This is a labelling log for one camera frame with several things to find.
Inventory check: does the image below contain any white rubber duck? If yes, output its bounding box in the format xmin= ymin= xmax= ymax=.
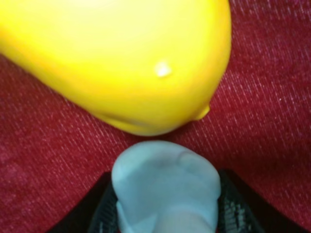
xmin=112 ymin=141 xmax=221 ymax=233

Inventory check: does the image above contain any yellow toy mango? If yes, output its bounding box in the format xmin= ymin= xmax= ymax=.
xmin=0 ymin=0 xmax=231 ymax=136

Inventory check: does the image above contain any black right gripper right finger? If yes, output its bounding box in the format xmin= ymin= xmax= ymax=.
xmin=217 ymin=169 xmax=306 ymax=233

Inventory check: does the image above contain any red tablecloth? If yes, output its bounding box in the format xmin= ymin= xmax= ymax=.
xmin=0 ymin=0 xmax=311 ymax=233

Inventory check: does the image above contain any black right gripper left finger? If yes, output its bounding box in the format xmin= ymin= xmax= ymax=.
xmin=47 ymin=172 xmax=120 ymax=233

